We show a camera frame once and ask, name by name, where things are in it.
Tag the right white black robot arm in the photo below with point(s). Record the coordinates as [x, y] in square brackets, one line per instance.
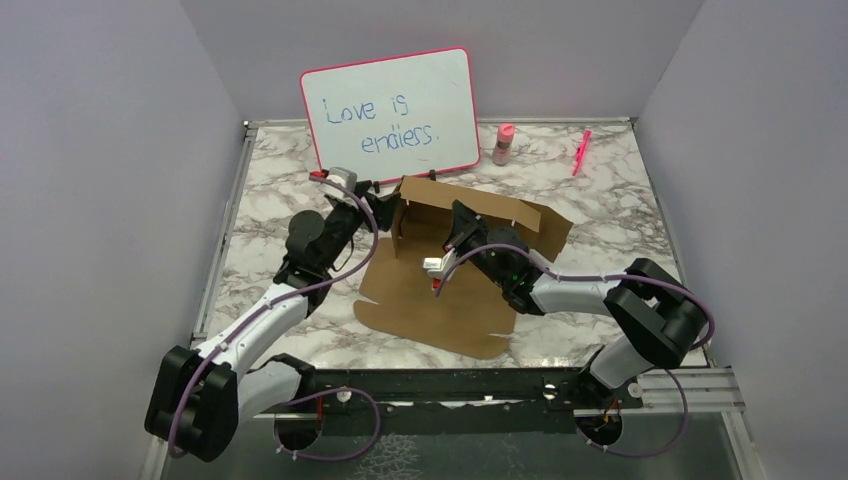
[660, 319]

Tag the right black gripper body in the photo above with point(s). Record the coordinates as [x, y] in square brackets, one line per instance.
[479, 261]

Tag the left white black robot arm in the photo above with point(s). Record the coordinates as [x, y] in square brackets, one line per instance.
[202, 395]

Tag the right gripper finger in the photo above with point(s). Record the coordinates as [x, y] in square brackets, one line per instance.
[469, 236]
[464, 217]

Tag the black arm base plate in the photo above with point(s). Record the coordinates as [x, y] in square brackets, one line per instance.
[447, 401]

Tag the pink marker pen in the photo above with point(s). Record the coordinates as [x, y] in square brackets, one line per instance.
[581, 152]

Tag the pink-capped spray bottle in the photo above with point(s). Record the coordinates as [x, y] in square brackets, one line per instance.
[502, 149]

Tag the aluminium table frame rail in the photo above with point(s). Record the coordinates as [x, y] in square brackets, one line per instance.
[617, 216]

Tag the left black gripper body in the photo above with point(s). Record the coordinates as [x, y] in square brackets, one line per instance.
[342, 222]

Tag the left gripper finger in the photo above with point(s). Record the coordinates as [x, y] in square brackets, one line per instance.
[371, 198]
[386, 211]

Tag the brown cardboard box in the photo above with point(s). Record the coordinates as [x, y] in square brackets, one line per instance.
[469, 316]

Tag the pink-framed whiteboard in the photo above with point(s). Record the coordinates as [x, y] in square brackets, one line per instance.
[387, 118]

